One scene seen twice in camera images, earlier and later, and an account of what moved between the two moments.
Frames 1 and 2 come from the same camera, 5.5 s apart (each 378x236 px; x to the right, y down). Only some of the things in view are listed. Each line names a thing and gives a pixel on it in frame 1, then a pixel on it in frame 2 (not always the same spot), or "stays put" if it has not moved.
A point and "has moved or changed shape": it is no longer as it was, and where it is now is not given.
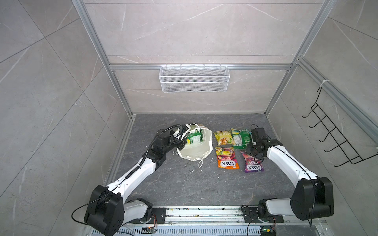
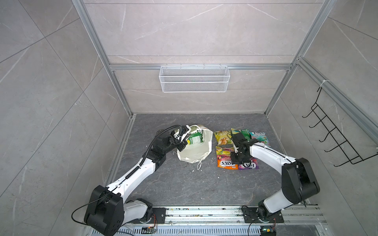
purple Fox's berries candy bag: x=252 y=164 has moved or changed shape
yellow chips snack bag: x=224 y=137 stays put
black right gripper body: x=251 y=150 → x=236 y=158
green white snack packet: x=195 y=137 stays put
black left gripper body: x=179 y=145 stays put
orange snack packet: x=226 y=158 stays put
